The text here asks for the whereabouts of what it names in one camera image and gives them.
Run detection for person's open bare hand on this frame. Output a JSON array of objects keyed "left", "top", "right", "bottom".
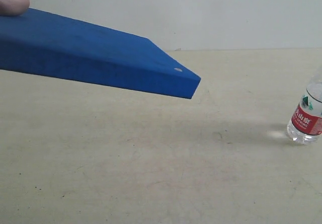
[{"left": 0, "top": 0, "right": 30, "bottom": 17}]

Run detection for blue folder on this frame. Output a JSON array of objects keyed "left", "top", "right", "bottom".
[{"left": 1, "top": 9, "right": 201, "bottom": 99}]

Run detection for clear plastic water bottle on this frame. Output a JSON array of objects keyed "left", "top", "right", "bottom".
[{"left": 287, "top": 68, "right": 321, "bottom": 145}]

